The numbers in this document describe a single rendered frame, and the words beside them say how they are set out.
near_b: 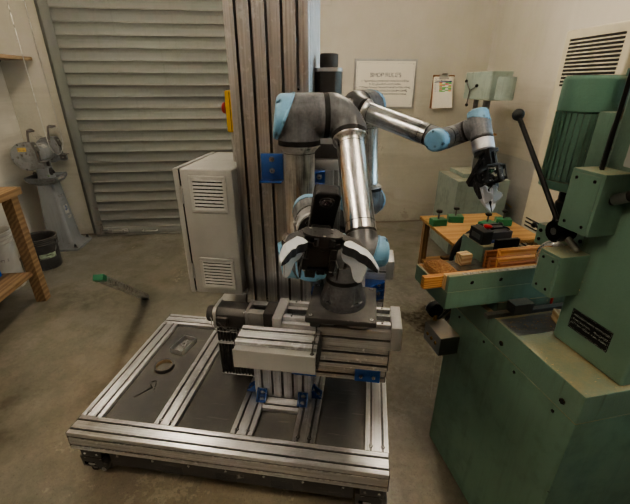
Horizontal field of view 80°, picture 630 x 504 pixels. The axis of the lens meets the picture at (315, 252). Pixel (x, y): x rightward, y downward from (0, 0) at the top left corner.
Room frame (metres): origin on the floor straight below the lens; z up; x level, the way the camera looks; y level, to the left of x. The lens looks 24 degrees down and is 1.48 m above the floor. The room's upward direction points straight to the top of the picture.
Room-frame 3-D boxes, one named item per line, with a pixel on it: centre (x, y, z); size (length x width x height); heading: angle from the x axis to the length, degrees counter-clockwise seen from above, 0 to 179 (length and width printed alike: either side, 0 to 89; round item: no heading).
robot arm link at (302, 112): (1.06, 0.04, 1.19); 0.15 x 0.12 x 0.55; 96
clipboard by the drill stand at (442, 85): (4.18, -1.32, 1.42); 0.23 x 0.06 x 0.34; 97
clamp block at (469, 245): (1.29, -0.65, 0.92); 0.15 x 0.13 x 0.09; 102
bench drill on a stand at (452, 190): (3.46, -1.48, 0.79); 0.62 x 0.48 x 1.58; 5
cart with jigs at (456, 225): (2.58, -1.19, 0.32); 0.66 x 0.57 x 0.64; 98
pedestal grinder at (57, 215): (3.47, 2.51, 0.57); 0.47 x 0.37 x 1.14; 7
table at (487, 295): (1.20, -0.67, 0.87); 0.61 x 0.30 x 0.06; 102
